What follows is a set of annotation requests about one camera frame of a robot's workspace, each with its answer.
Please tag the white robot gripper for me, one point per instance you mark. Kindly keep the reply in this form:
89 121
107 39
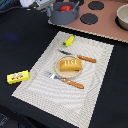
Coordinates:
38 4

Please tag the blue-grey two-handled pot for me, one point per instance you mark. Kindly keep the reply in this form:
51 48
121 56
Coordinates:
59 17

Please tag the red toy tomato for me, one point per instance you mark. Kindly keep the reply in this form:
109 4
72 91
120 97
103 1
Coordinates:
65 8

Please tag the yellow toy banana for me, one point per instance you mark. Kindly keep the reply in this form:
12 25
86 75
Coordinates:
69 41

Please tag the orange toy bread loaf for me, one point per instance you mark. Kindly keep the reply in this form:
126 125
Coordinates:
70 65

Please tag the yellow toy butter box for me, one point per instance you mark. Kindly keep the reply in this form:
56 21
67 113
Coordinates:
17 77

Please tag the pink toy stove top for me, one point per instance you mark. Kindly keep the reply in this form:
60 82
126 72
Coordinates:
105 26

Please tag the round wooden plate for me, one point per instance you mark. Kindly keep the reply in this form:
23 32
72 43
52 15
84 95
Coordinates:
67 74

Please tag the white bowl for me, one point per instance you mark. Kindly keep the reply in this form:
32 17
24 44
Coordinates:
122 14

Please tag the toy knife wooden handle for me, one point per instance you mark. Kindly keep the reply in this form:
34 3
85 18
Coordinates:
78 56

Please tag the toy fork wooden handle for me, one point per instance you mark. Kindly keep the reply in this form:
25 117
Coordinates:
65 80

